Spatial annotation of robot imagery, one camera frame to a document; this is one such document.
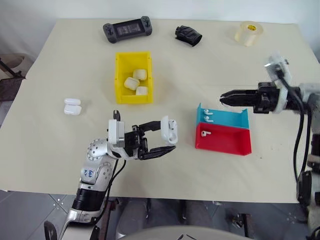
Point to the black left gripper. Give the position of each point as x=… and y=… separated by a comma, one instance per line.
x=135, y=142

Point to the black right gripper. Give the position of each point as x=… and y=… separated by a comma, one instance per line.
x=266, y=100

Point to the white earbud case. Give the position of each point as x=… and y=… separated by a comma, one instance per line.
x=165, y=130
x=72, y=108

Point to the white earbud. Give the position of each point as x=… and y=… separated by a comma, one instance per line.
x=205, y=133
x=208, y=118
x=172, y=123
x=207, y=111

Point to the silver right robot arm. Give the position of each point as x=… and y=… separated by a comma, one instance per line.
x=310, y=92

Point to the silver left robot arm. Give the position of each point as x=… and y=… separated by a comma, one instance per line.
x=96, y=150

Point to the yellow plastic bin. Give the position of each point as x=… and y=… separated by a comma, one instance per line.
x=135, y=99

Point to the blue plastic tray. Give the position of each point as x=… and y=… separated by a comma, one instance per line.
x=230, y=120

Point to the red plastic tray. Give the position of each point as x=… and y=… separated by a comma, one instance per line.
x=225, y=142

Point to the clear tape roll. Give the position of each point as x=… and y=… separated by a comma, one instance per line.
x=247, y=36

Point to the black rolled fabric tube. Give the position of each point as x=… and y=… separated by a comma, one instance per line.
x=187, y=35

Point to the black handheld game controller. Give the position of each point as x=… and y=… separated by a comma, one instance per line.
x=127, y=28

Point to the dark folding stand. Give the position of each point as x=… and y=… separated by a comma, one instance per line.
x=10, y=87

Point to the beige round basin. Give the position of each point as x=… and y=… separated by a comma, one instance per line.
x=15, y=60

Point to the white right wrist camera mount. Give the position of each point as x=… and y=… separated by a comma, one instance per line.
x=282, y=100

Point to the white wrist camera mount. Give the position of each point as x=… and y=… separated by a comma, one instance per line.
x=282, y=100
x=115, y=131

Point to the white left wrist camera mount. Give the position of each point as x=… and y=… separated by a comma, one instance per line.
x=115, y=131

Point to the rusty metal frame bar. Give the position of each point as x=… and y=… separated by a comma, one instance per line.
x=247, y=225
x=108, y=217

